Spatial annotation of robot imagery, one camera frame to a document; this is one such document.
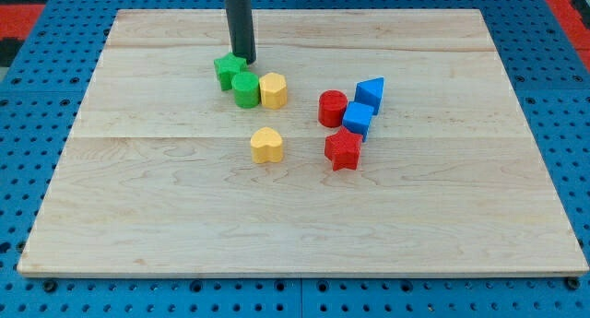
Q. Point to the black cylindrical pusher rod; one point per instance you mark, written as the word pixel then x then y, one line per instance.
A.
pixel 241 28

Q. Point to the yellow hexagon block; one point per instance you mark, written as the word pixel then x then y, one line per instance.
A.
pixel 274 91

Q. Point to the green star block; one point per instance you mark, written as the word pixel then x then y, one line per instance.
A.
pixel 228 66

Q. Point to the green cylinder block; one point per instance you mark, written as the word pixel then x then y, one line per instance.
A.
pixel 246 89

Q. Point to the red cylinder block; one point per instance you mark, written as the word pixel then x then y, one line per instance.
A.
pixel 332 106

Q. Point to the yellow heart block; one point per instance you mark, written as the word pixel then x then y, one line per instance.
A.
pixel 266 146

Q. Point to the blue triangle block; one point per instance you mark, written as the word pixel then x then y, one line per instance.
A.
pixel 370 92

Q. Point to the blue cube block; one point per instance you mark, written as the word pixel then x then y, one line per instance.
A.
pixel 357 118

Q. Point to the red star block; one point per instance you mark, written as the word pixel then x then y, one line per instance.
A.
pixel 343 149

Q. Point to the light wooden board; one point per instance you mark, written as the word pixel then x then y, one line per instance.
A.
pixel 156 179

